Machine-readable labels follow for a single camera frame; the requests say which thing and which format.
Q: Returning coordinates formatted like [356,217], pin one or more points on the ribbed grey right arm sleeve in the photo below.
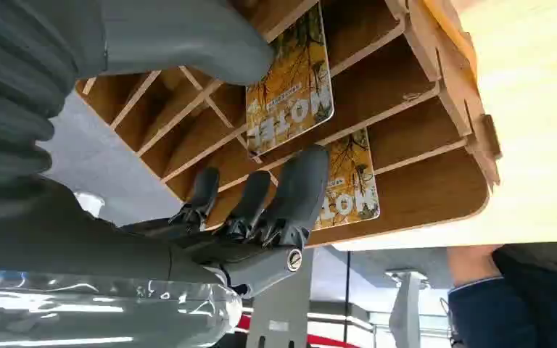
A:
[14,96]

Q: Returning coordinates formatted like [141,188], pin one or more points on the person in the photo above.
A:
[538,298]

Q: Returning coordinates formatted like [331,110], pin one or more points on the yellow printed card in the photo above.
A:
[293,96]
[353,192]

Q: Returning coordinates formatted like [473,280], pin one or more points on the red curved bar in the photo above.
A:
[326,342]

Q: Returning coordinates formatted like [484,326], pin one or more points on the wooden card box with slots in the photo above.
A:
[403,201]

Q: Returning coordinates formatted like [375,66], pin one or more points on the grey metal desk leg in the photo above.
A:
[408,312]
[281,317]

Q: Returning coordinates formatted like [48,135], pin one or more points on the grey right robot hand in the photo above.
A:
[91,249]

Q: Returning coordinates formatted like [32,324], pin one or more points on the thin black pole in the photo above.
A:
[347,298]

